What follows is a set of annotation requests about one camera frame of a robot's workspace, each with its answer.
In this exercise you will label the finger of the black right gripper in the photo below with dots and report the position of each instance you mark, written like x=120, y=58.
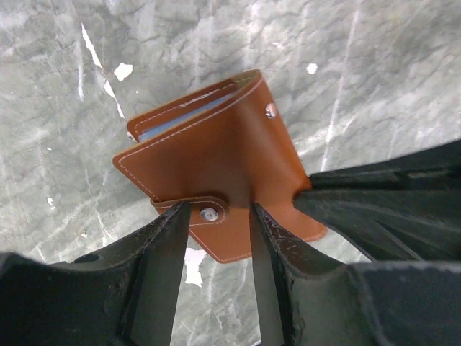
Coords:
x=406, y=208

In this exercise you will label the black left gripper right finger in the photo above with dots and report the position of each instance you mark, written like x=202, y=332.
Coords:
x=305, y=297

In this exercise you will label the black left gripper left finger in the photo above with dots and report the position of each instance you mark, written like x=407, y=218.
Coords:
x=122, y=294

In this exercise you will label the brown leather card holder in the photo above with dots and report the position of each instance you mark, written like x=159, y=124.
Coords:
x=220, y=149

